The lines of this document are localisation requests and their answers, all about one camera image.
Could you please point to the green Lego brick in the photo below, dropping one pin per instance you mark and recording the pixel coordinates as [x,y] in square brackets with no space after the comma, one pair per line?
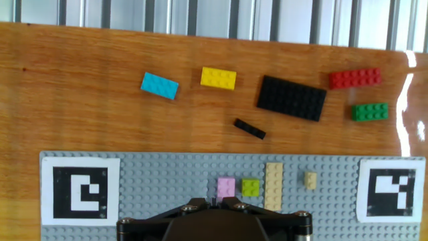
[370,111]

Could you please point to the tan Lego plate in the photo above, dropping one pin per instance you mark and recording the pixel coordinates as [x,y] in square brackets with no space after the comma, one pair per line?
[273,186]

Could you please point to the red Lego brick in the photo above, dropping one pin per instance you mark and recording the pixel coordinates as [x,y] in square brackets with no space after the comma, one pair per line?
[355,78]

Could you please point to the black white fiducial marker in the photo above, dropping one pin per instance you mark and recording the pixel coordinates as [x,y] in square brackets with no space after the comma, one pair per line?
[391,190]

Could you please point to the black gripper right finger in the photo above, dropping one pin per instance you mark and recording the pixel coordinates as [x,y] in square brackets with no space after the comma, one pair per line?
[287,224]

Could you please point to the wood grain mat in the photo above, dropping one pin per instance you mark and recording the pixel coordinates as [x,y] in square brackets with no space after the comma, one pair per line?
[83,117]

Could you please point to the pink Lego brick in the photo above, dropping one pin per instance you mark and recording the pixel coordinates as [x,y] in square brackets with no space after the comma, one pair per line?
[226,187]

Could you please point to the small black Lego brick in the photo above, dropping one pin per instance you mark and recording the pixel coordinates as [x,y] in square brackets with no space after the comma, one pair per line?
[249,129]

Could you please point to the fiducial marker with C pattern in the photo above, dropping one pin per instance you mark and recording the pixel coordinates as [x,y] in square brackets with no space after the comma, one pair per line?
[80,190]

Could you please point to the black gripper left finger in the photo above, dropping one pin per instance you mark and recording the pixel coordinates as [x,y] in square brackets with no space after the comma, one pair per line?
[147,224]

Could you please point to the black Lego plate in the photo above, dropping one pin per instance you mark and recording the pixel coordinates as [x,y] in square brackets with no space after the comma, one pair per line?
[291,98]

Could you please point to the cyan Lego brick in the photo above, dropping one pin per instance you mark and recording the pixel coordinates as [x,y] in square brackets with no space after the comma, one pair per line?
[159,86]

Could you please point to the yellow Lego brick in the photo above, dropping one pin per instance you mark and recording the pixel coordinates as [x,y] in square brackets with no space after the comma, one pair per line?
[218,78]

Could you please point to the small tan Lego brick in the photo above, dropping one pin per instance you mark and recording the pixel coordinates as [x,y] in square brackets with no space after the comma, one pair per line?
[310,180]

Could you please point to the grey Lego baseplate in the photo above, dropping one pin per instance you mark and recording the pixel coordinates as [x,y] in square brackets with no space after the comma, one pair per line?
[334,214]

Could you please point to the small lime Lego brick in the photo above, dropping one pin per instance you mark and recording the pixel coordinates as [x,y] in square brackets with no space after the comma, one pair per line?
[250,187]

